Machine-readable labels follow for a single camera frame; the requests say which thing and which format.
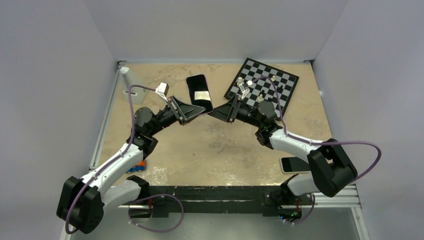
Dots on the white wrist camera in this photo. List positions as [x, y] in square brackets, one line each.
[162, 91]
[244, 88]

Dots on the black white chessboard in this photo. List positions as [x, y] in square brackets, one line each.
[252, 69]

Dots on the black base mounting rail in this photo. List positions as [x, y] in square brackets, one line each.
[266, 200]

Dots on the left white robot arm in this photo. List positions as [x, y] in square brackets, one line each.
[84, 201]

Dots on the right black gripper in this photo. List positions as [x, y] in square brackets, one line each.
[225, 112]

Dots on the phone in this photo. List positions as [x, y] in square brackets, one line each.
[292, 165]
[199, 92]

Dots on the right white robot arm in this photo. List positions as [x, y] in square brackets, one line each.
[330, 168]

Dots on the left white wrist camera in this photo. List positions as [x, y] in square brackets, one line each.
[162, 91]

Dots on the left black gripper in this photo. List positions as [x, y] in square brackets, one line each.
[185, 111]

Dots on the colourful toy car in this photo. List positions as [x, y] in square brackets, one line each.
[141, 166]

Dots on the black chess piece right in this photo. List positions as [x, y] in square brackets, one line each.
[280, 88]

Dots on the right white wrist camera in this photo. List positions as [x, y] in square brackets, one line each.
[244, 88]

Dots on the aluminium frame rail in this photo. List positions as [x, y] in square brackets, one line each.
[346, 198]

